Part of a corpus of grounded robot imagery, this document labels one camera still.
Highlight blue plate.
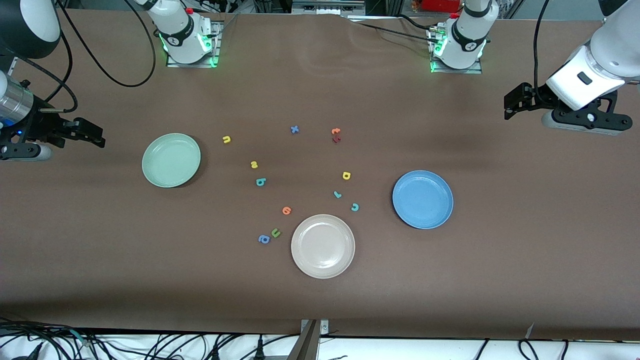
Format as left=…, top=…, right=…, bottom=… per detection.
left=392, top=170, right=454, bottom=230

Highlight red background object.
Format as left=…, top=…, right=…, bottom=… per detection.
left=421, top=0, right=464, bottom=14

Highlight metal table edge bracket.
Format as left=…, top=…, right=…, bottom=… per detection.
left=287, top=319, right=330, bottom=360

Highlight black looped floor cable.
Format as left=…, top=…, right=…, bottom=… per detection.
left=518, top=338, right=540, bottom=360

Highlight light green plate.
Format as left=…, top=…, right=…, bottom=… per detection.
left=141, top=132, right=202, bottom=189

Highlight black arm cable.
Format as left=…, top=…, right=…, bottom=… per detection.
left=0, top=0, right=157, bottom=114
left=532, top=0, right=552, bottom=94

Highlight grey metal background panel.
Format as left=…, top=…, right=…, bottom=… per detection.
left=291, top=0, right=366, bottom=15

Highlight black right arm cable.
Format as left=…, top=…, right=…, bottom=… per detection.
left=0, top=0, right=157, bottom=114

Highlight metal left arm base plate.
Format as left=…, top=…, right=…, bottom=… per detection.
left=429, top=26, right=484, bottom=75

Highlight black cable across table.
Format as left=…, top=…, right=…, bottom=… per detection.
left=350, top=21, right=437, bottom=44

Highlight brown table cover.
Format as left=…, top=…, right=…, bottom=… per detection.
left=0, top=9, right=640, bottom=342

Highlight beige plate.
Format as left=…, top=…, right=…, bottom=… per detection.
left=290, top=214, right=356, bottom=280

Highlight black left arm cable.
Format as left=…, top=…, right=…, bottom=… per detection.
left=532, top=0, right=552, bottom=94

